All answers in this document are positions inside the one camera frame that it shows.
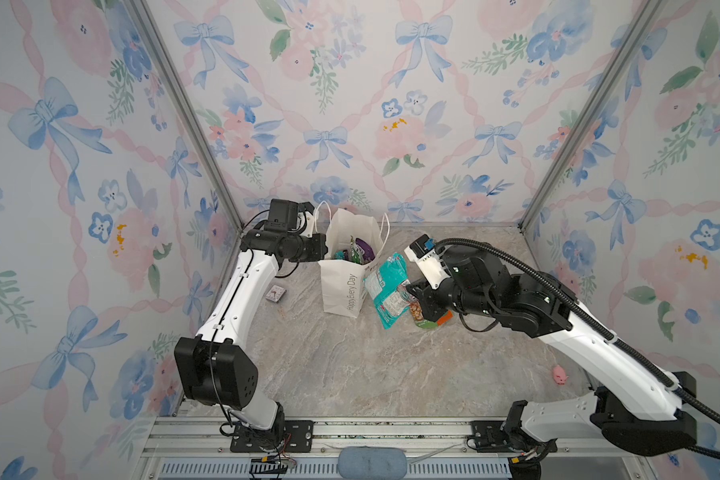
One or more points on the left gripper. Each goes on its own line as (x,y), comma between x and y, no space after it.
(320,247)

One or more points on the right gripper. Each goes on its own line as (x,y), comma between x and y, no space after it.
(424,292)

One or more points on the green red Fox's bag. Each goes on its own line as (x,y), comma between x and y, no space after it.
(339,255)

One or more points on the white paper gift bag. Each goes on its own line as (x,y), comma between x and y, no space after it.
(342,281)

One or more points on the teal candy bag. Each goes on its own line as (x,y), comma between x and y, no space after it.
(386,285)

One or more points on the purple candy bag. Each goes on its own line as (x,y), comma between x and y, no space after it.
(369,251)

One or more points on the green Fox's candy bag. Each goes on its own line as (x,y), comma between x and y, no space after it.
(357,252)

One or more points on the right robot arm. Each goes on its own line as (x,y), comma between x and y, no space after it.
(631,408)

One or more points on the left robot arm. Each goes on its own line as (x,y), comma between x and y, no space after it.
(213,365)

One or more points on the small white alarm clock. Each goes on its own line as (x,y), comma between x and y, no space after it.
(275,293)

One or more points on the small pink toy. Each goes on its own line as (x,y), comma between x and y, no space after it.
(559,375)

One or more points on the blue grey cloth pad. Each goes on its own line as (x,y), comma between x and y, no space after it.
(372,463)

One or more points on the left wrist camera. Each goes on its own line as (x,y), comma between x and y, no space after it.
(285,216)

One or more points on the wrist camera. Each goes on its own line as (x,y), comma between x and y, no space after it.
(422,252)
(285,216)

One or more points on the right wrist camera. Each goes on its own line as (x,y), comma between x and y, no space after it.
(422,252)

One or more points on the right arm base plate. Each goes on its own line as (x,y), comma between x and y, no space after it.
(503,436)

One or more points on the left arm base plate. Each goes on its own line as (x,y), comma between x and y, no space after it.
(289,436)

